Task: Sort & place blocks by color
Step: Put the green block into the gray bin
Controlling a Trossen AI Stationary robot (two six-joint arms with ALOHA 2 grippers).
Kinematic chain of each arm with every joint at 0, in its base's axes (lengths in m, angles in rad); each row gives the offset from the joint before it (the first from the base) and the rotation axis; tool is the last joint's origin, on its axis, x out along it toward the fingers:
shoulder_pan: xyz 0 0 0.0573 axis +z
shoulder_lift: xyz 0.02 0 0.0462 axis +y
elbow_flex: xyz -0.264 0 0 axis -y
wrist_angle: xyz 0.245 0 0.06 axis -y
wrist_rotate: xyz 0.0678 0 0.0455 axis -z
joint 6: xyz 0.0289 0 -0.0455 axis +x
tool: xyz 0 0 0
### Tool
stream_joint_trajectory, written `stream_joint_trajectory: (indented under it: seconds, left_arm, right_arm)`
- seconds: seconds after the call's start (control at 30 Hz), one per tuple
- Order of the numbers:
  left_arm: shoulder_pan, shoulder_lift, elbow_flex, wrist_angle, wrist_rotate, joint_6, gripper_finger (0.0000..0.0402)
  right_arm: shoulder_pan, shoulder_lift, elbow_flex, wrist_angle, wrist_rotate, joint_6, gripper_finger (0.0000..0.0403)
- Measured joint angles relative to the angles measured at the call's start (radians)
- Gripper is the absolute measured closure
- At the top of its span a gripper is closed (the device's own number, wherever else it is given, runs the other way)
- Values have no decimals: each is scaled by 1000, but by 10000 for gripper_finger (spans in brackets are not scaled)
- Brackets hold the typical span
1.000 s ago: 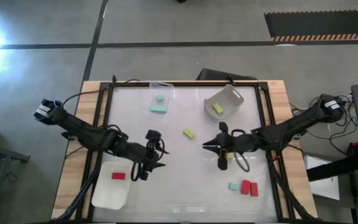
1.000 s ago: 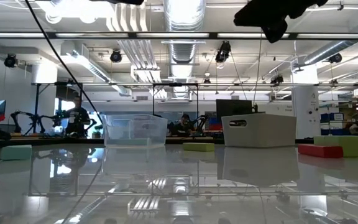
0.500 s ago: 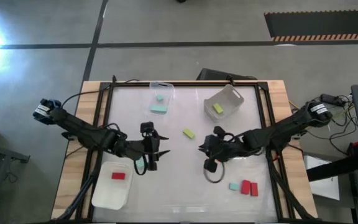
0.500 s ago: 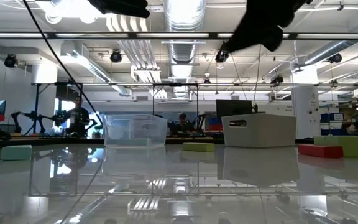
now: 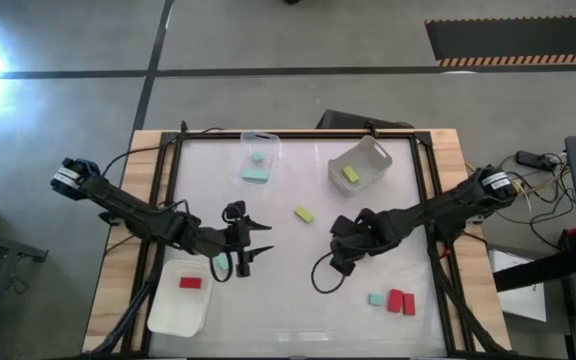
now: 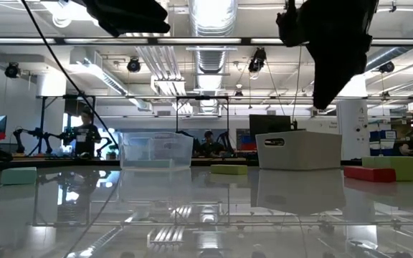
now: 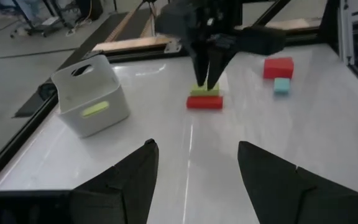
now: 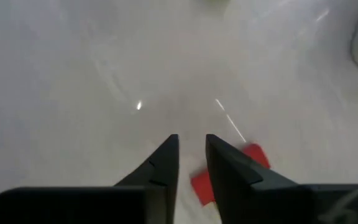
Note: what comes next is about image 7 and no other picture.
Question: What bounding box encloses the long red block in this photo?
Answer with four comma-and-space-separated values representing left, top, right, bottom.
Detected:
186, 95, 224, 110

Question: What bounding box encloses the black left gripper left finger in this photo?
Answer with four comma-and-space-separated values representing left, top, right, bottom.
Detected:
70, 139, 160, 224

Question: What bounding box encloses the light green rectangular block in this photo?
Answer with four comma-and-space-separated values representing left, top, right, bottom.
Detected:
190, 81, 220, 96

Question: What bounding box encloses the cyan block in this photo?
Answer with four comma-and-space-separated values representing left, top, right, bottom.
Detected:
273, 77, 291, 95

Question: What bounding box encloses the white plastic handled bin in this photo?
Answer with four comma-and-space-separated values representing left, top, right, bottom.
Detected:
50, 54, 131, 139

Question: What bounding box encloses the metal corner bracket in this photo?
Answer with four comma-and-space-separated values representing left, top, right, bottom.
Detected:
163, 39, 183, 54

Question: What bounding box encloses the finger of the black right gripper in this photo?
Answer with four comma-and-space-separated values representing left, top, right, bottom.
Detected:
206, 49, 239, 91
186, 43, 211, 88

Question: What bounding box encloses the white aluminium post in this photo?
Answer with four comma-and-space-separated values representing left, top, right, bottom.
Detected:
337, 0, 358, 66

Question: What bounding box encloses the large red block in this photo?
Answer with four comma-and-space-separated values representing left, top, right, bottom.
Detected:
262, 57, 295, 80

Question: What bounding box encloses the wooden board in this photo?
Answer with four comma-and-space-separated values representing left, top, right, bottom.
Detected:
91, 35, 173, 52

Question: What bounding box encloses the rolling cart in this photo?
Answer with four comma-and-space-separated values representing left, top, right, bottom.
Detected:
9, 0, 78, 39

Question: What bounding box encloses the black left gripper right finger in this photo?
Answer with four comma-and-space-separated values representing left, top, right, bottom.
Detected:
237, 141, 358, 224

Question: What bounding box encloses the black round table foot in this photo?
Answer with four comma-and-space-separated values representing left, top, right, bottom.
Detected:
37, 82, 58, 101

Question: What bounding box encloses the black table frame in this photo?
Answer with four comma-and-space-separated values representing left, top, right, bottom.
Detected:
0, 0, 358, 191

